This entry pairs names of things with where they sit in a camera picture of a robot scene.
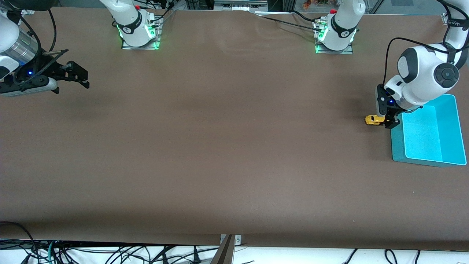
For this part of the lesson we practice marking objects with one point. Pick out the orange background objects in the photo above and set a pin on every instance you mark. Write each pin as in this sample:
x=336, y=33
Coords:
x=315, y=3

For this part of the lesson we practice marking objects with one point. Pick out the dark wooden beam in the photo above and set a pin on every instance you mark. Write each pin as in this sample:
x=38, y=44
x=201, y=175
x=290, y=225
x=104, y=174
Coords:
x=222, y=255

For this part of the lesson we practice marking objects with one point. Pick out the yellow beetle toy car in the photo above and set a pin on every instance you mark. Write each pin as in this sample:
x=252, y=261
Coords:
x=373, y=120

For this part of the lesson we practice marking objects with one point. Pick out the grey metal frame equipment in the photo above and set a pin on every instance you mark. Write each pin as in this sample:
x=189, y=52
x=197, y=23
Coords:
x=238, y=5

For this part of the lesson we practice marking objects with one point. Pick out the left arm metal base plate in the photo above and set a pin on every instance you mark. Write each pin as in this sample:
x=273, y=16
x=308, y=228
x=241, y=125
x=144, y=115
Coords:
x=348, y=51

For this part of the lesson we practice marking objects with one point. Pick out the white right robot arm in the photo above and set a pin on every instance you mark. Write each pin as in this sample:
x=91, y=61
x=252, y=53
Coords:
x=132, y=22

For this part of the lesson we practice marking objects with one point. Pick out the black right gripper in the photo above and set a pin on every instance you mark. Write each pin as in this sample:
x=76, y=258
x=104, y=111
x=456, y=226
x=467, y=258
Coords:
x=55, y=70

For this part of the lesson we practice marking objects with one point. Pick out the metal table edge bracket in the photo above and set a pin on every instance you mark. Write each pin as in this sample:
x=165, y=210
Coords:
x=237, y=239

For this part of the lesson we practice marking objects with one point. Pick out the turquoise plastic bin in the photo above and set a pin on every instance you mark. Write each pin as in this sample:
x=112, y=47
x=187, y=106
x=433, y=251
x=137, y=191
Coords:
x=428, y=139

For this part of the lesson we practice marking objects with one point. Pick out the metal table corner bracket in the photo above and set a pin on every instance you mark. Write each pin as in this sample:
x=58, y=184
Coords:
x=444, y=19
x=28, y=11

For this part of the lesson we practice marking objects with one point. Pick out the white flat strip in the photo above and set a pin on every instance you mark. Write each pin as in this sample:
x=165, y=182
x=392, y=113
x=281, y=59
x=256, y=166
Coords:
x=273, y=14

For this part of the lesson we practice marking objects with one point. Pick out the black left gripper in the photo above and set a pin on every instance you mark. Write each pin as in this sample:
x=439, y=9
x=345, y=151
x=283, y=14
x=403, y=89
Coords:
x=392, y=116

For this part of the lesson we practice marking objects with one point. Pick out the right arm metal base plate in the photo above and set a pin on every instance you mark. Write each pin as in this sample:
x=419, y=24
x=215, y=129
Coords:
x=146, y=47

